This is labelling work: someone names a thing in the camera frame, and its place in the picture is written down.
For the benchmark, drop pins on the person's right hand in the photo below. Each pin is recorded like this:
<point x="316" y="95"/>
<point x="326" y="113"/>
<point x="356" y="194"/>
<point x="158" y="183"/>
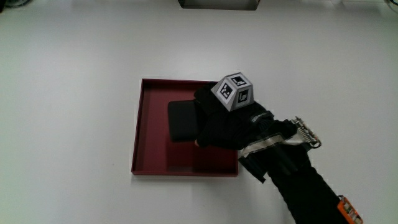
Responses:
<point x="224" y="127"/>

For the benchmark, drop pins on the black battery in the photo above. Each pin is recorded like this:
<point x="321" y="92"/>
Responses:
<point x="183" y="119"/>

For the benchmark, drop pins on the dark red square plate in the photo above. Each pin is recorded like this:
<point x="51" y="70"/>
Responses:
<point x="155" y="149"/>

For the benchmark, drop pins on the orange device on forearm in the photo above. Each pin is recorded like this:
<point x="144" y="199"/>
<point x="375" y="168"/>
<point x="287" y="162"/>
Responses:
<point x="349" y="211"/>

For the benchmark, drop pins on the grey metal box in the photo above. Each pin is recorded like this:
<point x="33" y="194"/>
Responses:
<point x="219" y="4"/>

